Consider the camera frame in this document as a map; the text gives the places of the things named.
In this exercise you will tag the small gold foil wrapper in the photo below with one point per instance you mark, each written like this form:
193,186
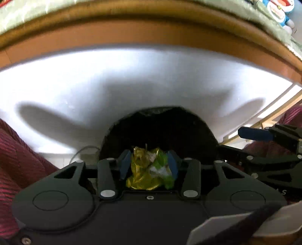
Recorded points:
138,174

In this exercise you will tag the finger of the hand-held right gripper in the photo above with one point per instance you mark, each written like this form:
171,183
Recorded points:
273,162
254,133

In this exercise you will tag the light wooden rack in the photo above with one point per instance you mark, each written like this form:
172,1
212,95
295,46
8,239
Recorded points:
265,120

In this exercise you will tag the blue cat plush toy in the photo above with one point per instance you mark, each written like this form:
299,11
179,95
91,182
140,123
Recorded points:
279,10

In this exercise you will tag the green snack packet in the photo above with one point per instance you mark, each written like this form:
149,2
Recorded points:
162,169

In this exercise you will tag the bed frame with white panel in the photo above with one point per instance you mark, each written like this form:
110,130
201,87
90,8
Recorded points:
141,70

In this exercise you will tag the green checked blanket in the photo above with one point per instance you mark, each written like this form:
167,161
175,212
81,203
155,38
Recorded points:
14,14

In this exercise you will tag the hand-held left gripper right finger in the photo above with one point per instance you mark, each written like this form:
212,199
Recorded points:
173,165

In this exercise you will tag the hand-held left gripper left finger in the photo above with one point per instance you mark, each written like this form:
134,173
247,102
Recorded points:
125,165

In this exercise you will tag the person's maroon striped clothing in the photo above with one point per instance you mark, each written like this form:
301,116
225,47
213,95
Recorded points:
16,169

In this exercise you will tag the trash bin with black bag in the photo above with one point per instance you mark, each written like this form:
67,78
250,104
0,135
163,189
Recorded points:
165,129

